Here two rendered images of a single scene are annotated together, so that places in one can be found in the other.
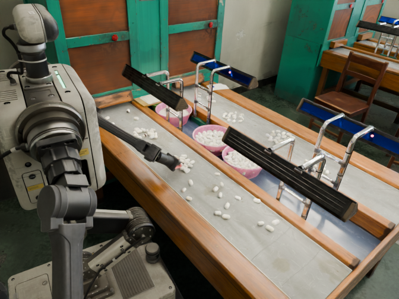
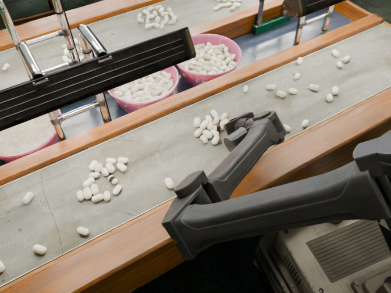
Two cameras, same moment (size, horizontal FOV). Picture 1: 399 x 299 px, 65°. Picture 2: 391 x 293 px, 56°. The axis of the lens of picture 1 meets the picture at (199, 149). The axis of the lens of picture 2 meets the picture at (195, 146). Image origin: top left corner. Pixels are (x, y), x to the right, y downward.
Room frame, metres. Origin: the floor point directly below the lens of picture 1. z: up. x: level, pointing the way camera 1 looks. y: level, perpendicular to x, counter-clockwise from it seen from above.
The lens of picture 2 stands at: (1.36, 0.92, 1.63)
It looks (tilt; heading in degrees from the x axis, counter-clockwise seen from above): 50 degrees down; 280
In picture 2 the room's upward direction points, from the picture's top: 1 degrees counter-clockwise
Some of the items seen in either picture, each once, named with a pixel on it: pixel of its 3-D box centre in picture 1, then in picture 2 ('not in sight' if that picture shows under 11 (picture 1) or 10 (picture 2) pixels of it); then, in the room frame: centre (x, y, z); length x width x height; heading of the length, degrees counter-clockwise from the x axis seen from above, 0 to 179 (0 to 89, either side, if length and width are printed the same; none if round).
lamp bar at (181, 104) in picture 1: (151, 85); (73, 79); (1.75, 0.31, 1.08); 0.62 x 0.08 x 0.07; 41
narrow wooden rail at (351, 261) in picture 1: (210, 163); (203, 99); (1.50, -0.07, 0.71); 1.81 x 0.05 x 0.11; 41
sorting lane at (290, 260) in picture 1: (186, 171); (232, 125); (1.39, 0.07, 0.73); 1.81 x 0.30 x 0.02; 41
